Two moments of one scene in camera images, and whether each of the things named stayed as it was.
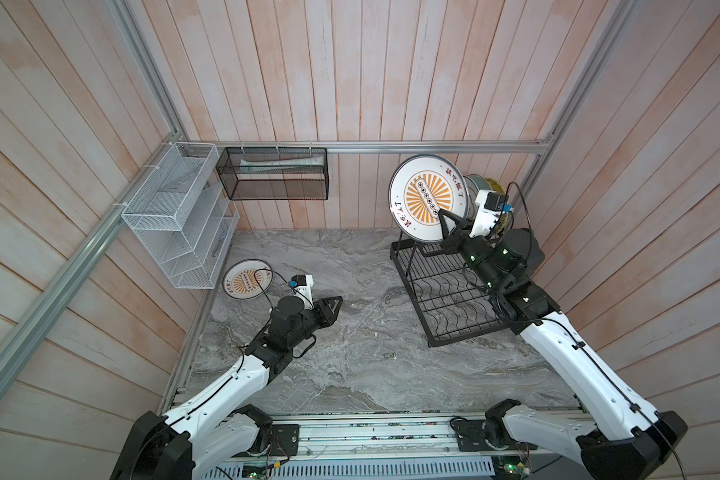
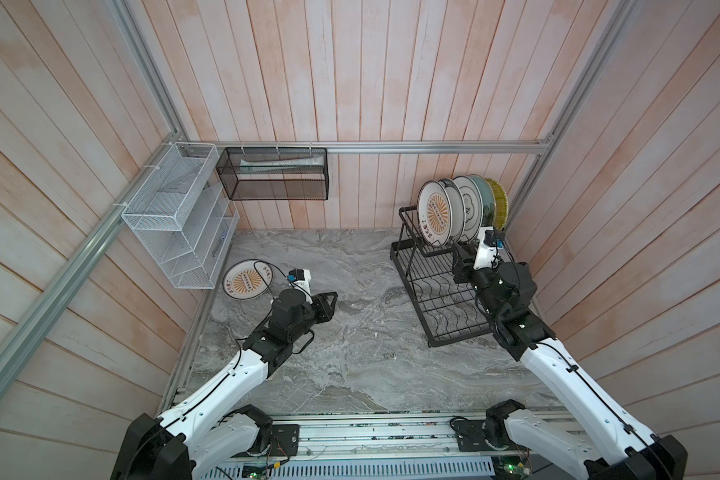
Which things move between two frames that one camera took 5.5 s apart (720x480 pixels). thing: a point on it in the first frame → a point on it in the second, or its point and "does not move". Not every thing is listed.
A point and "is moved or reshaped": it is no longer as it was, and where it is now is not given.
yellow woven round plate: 496,187 does not move
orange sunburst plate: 239,279 does not move
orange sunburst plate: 420,187 is moved or reshaped
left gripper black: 326,310 does not move
